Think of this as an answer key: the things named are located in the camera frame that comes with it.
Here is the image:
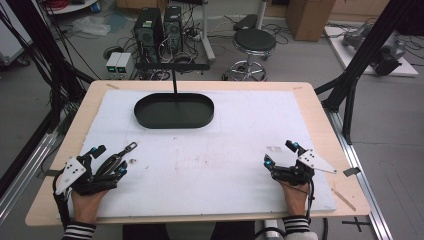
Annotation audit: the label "thin wooden stick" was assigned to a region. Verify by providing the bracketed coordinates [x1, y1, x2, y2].
[330, 187, 357, 212]

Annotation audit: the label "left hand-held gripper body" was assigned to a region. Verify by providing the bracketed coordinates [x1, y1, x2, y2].
[54, 151, 120, 197]

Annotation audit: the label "black and grey device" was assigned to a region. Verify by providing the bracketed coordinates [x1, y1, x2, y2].
[370, 32, 408, 77]

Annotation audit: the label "clear plastic bag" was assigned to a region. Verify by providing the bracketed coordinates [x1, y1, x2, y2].
[70, 15, 112, 37]

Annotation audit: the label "white foam mat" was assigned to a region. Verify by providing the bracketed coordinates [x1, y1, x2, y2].
[67, 88, 338, 220]

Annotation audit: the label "slim black computer tower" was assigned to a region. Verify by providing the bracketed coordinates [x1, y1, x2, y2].
[162, 5, 185, 55]

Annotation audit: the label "white power supply box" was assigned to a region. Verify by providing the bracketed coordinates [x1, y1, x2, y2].
[105, 51, 123, 75]
[115, 52, 133, 75]

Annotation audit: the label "large black computer tower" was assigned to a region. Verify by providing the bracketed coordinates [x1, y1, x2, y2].
[132, 7, 166, 65]

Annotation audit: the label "person's right hand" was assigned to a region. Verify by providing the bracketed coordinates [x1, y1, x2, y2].
[280, 181, 312, 218]

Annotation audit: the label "black metal frame with cables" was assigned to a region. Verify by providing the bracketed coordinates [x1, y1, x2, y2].
[0, 0, 96, 134]

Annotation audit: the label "dark metal carabiner keychain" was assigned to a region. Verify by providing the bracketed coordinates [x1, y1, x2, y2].
[95, 141, 139, 177]

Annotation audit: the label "person's legs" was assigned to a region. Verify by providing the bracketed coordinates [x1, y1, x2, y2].
[121, 221, 257, 240]

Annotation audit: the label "black T-bar stand with tray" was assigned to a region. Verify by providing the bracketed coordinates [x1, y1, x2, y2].
[133, 62, 216, 130]

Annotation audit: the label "cardboard box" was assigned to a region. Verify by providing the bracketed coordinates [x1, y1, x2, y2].
[285, 0, 337, 43]

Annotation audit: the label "white table leg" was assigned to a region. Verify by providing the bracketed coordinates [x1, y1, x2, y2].
[199, 0, 217, 64]

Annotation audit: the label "left hand-held gripper black cable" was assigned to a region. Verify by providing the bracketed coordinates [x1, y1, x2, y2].
[51, 169, 74, 232]

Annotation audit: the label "person's left hand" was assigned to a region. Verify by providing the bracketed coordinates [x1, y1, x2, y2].
[70, 187, 112, 225]

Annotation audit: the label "tangle of floor cables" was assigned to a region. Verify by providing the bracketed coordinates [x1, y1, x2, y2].
[156, 6, 234, 82]

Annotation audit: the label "round white table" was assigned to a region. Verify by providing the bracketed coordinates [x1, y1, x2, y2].
[44, 0, 100, 16]

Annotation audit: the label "aluminium rail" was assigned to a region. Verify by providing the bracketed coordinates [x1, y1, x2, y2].
[327, 109, 395, 240]
[0, 130, 60, 219]

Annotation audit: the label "hand-held gripper black cable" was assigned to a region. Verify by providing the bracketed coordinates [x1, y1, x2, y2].
[51, 169, 74, 232]
[304, 179, 317, 222]

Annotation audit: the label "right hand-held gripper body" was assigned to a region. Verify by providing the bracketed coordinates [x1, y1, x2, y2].
[270, 148, 338, 187]

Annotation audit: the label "black tape piece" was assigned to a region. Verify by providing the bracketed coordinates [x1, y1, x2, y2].
[342, 166, 362, 178]

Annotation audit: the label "black metal frame strut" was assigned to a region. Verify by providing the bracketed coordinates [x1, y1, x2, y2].
[314, 0, 412, 146]

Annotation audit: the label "white board on floor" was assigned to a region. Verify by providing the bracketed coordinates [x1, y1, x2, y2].
[323, 25, 420, 78]

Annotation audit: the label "right hand-held gripper black cable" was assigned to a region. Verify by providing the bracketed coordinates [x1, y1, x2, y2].
[304, 179, 317, 222]

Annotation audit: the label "black round stool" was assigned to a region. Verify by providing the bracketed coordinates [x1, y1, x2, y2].
[228, 27, 278, 83]

